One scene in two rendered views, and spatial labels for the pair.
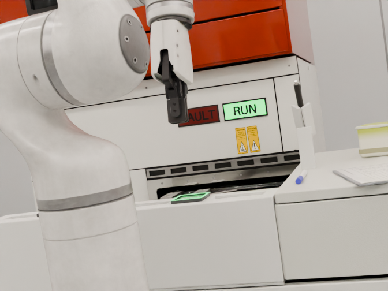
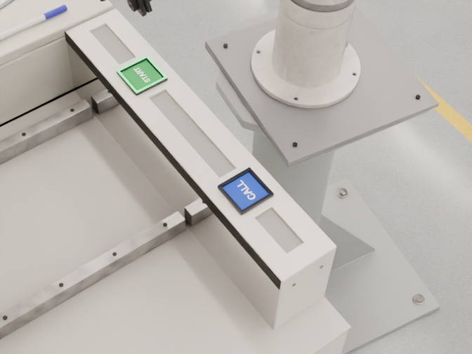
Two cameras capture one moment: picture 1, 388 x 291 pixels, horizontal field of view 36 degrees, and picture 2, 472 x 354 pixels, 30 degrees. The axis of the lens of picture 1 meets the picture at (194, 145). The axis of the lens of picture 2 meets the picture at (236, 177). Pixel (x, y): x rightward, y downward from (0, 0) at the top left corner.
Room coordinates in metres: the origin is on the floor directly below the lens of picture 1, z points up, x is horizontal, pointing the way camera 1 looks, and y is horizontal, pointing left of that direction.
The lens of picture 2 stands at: (1.70, 0.65, 1.95)
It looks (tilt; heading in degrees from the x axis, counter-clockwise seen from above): 54 degrees down; 214
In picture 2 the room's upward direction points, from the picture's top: 4 degrees clockwise
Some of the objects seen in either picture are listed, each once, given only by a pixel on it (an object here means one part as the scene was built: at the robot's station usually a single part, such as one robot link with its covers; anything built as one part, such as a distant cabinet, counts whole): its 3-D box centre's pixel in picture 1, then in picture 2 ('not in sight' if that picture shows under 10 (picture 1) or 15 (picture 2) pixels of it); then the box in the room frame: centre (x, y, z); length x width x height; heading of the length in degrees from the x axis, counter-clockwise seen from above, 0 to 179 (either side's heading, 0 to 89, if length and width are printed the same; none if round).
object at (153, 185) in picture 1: (226, 189); not in sight; (1.61, -0.07, 0.89); 0.44 x 0.02 x 0.10; 74
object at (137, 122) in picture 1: (159, 150); not in sight; (1.67, 0.10, 1.02); 0.82 x 0.03 x 0.40; 74
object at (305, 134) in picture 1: (305, 135); not in sight; (1.23, -0.23, 1.03); 0.06 x 0.04 x 0.13; 164
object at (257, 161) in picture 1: (223, 165); not in sight; (1.61, -0.07, 0.96); 0.44 x 0.01 x 0.02; 74
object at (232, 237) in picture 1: (129, 245); (189, 159); (1.07, 0.14, 0.89); 0.55 x 0.09 x 0.14; 74
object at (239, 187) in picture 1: (230, 188); not in sight; (1.60, -0.08, 0.90); 0.38 x 0.01 x 0.01; 74
